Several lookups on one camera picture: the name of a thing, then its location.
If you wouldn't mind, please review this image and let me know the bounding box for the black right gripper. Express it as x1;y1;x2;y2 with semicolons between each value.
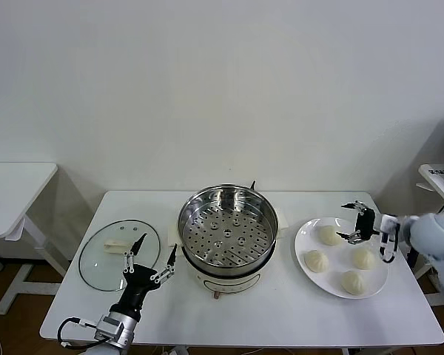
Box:
335;199;377;246

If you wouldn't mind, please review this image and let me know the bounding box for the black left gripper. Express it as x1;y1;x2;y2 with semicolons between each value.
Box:
109;232;178;321

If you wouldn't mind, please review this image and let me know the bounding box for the white steamed baozi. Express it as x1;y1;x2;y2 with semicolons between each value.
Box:
303;250;330;274
317;225;343;247
351;247;377;270
341;270;369;296

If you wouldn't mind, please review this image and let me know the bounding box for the round glass pot lid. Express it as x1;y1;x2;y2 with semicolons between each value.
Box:
78;218;162;292

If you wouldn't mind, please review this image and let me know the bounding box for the perforated steel steamer basket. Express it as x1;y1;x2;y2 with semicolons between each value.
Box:
177;184;280;268

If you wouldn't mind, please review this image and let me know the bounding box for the white round plate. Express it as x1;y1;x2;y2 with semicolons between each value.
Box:
295;217;389;300

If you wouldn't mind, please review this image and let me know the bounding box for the white electric cooking pot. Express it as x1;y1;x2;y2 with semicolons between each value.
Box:
167;206;293;299

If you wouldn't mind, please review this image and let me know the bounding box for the white side table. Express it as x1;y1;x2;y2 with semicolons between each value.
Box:
0;161;71;316

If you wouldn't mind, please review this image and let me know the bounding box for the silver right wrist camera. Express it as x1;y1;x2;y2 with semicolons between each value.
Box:
377;213;400;245

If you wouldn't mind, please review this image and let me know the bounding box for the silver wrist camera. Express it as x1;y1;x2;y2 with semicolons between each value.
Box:
93;317;124;347
377;213;400;245

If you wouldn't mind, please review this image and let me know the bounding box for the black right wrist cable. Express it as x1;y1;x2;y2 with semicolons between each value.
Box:
377;231;400;264

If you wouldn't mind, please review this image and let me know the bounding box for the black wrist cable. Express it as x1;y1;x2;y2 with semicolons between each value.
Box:
57;317;99;351
377;231;400;264

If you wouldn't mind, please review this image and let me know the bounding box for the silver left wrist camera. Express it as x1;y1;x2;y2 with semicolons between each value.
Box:
93;317;124;347

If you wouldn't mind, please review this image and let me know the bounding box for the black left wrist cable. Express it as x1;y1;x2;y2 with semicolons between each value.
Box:
57;317;99;351

